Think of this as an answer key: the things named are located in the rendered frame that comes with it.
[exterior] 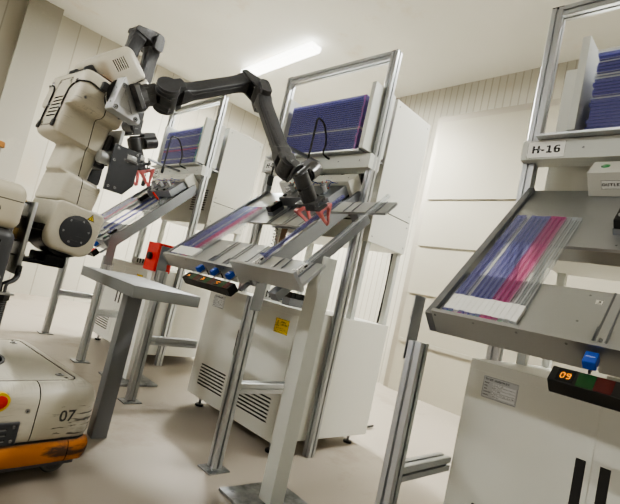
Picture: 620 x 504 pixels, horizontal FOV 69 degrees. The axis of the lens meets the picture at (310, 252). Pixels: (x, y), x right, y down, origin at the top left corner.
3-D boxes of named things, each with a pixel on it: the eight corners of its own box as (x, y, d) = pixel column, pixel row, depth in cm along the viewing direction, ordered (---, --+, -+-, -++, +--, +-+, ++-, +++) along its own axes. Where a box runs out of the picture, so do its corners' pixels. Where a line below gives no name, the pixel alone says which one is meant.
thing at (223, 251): (251, 278, 173) (248, 271, 172) (169, 259, 220) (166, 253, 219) (285, 253, 184) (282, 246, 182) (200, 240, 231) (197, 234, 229)
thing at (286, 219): (315, 236, 195) (312, 226, 193) (228, 227, 242) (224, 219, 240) (360, 202, 214) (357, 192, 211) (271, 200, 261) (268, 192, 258)
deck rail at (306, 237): (254, 286, 172) (248, 273, 169) (251, 285, 173) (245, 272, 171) (364, 203, 212) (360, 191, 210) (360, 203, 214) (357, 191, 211)
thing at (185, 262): (251, 286, 173) (244, 270, 170) (169, 265, 220) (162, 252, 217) (253, 284, 174) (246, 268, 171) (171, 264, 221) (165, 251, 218)
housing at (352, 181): (356, 208, 212) (348, 180, 206) (287, 206, 247) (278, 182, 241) (366, 201, 216) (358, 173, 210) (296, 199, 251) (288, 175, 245)
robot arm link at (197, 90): (245, 85, 185) (253, 64, 178) (265, 107, 182) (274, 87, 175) (147, 101, 156) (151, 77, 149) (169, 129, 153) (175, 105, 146)
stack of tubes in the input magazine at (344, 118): (355, 148, 209) (367, 93, 211) (282, 154, 246) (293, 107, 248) (371, 158, 218) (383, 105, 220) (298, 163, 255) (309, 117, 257)
